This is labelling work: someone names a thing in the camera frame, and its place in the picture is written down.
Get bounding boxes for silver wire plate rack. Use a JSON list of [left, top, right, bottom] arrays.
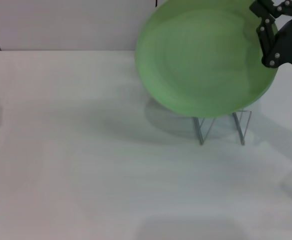
[[192, 109, 252, 147]]

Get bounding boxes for green plate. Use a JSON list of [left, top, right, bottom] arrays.
[[135, 0, 279, 119]]

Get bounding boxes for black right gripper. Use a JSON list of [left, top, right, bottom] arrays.
[[248, 0, 292, 74]]

